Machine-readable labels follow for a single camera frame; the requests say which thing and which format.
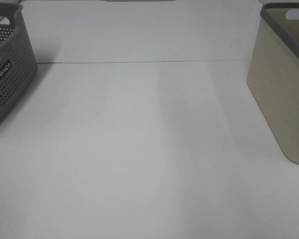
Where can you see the beige plastic basket grey rim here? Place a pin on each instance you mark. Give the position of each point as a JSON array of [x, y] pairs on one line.
[[273, 75]]

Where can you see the grey perforated plastic basket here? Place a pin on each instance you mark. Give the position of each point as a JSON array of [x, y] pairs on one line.
[[18, 65]]

